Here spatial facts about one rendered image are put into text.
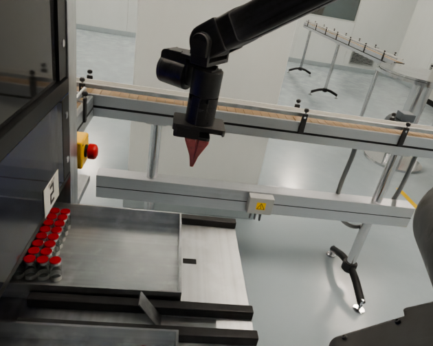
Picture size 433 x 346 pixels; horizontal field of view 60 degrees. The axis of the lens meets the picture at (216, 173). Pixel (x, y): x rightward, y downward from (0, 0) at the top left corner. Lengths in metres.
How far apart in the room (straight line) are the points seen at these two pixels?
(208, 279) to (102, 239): 0.25
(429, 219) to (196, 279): 0.65
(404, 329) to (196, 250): 0.69
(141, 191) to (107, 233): 0.93
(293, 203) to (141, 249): 1.18
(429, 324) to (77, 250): 0.73
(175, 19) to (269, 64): 0.57
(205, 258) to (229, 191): 0.99
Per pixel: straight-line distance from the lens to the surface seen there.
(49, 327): 0.69
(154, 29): 2.17
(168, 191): 1.81
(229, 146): 2.36
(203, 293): 0.79
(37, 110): 0.67
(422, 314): 0.24
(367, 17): 9.55
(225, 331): 0.71
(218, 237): 0.93
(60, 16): 0.78
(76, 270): 0.82
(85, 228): 0.92
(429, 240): 0.19
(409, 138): 1.94
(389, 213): 2.15
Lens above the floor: 1.43
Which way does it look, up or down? 27 degrees down
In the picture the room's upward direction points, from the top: 10 degrees clockwise
